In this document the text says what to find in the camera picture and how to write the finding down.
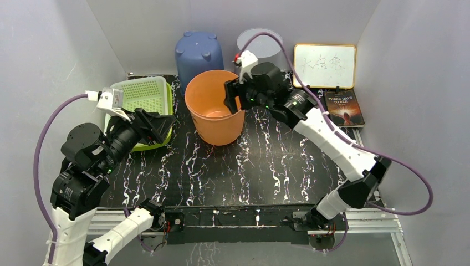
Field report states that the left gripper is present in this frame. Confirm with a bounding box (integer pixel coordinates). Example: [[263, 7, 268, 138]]
[[99, 106, 176, 174]]

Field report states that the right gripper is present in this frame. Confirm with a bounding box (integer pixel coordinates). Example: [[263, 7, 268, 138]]
[[223, 74, 272, 115]]

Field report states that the orange plastic bucket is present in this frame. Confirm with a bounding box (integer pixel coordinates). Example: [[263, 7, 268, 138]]
[[185, 70, 246, 146]]

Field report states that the blue plastic bucket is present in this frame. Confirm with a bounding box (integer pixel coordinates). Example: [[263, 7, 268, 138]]
[[175, 31, 224, 96]]

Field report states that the grey plastic bucket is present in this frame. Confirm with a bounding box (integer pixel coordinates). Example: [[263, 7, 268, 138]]
[[237, 28, 284, 68]]

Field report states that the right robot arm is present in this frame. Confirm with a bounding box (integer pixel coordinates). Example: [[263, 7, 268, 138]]
[[224, 63, 391, 229]]

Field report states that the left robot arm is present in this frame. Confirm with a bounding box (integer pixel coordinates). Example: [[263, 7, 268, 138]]
[[45, 108, 175, 265]]

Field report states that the green plastic basket tray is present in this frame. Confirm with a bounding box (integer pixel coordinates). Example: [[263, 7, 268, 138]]
[[105, 76, 173, 151]]

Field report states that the small whiteboard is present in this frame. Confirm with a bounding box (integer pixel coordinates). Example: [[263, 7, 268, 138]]
[[293, 44, 356, 89]]

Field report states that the dark book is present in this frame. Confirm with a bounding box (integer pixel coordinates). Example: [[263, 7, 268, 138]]
[[324, 89, 365, 128]]

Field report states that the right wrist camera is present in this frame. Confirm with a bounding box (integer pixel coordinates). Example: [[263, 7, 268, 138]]
[[234, 50, 258, 84]]

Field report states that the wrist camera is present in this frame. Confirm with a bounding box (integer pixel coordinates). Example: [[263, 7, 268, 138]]
[[234, 50, 258, 84], [96, 88, 131, 121]]

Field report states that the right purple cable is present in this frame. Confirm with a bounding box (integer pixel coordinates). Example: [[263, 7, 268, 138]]
[[234, 31, 435, 253]]

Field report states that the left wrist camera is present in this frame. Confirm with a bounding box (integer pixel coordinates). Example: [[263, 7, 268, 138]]
[[96, 88, 131, 121]]

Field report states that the aluminium frame rail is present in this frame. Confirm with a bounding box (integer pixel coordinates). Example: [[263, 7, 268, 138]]
[[64, 126, 414, 266]]

